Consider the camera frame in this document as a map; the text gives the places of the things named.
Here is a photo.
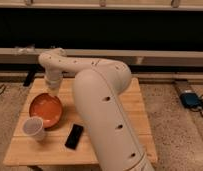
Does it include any wooden table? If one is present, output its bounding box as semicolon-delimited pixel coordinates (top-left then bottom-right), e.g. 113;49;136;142
3;78;158;166

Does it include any black smartphone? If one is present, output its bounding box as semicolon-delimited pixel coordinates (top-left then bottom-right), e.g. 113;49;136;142
65;124;84;150

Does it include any orange ceramic bowl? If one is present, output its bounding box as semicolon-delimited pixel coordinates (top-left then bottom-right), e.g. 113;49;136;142
29;93;63;128

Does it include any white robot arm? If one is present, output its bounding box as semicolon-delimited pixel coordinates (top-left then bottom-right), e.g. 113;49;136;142
38;48;155;171

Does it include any blue power adapter box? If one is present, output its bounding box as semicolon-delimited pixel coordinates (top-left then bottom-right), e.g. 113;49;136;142
180;93;200;108

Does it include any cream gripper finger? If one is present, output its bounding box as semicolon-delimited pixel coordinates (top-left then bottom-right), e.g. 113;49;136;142
48;88;59;97

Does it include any white paper cup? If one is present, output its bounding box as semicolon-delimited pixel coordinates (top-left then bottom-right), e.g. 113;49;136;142
22;116;46;141

